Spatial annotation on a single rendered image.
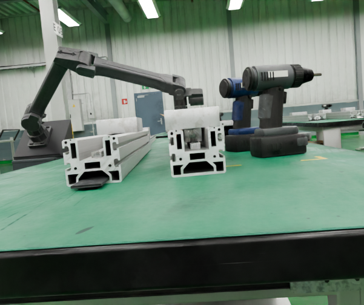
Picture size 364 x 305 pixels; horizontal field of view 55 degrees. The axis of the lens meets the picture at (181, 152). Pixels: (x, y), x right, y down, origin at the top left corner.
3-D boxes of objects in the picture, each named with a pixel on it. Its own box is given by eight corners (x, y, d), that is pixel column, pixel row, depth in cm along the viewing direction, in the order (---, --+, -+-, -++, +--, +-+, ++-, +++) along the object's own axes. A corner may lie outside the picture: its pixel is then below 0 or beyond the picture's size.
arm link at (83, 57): (60, 35, 129) (55, 50, 123) (95, 53, 136) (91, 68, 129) (23, 111, 156) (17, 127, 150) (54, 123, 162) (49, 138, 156)
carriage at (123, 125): (108, 142, 111) (106, 120, 110) (143, 139, 111) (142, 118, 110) (98, 145, 95) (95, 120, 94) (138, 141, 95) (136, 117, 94)
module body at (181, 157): (172, 148, 143) (170, 127, 143) (196, 146, 144) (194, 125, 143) (171, 177, 64) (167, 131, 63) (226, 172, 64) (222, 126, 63)
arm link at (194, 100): (173, 76, 145) (174, 89, 139) (201, 73, 144) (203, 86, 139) (176, 98, 154) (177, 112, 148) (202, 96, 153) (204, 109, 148)
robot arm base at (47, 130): (35, 129, 167) (28, 148, 159) (27, 117, 160) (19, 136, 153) (52, 127, 166) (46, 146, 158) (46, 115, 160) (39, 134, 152)
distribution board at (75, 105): (64, 158, 1268) (57, 95, 1250) (99, 155, 1260) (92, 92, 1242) (61, 159, 1241) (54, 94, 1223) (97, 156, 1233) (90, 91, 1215)
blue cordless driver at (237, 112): (221, 152, 108) (215, 80, 106) (273, 145, 115) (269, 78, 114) (234, 152, 101) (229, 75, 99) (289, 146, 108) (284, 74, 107)
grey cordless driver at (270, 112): (245, 156, 89) (239, 69, 87) (316, 149, 92) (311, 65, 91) (257, 158, 81) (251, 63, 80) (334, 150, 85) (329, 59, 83)
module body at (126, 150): (125, 152, 143) (123, 131, 142) (150, 150, 143) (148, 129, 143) (66, 186, 63) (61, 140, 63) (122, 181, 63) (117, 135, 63)
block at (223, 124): (210, 145, 142) (208, 121, 141) (237, 143, 143) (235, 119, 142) (214, 146, 132) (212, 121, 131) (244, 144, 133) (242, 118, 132)
